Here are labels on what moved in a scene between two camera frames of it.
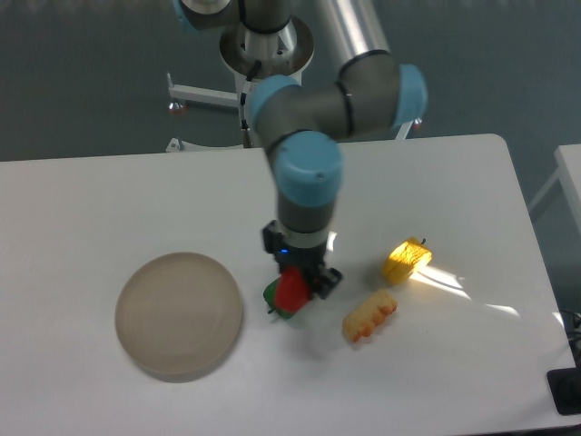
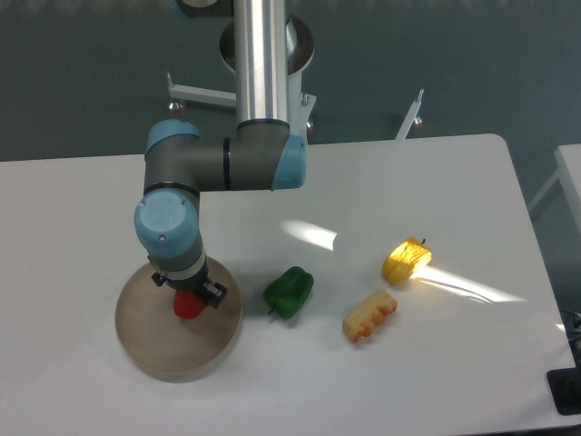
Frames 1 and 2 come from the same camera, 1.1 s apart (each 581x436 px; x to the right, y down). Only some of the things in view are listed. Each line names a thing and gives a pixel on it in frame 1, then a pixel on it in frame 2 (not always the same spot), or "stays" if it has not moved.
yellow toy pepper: [404, 258] stays
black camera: [271, 235] to [158, 279]
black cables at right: [572, 324] stays
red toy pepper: [292, 291] to [187, 304]
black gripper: [322, 281] to [212, 293]
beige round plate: [179, 316] stays
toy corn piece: [369, 315] stays
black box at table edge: [566, 388] stays
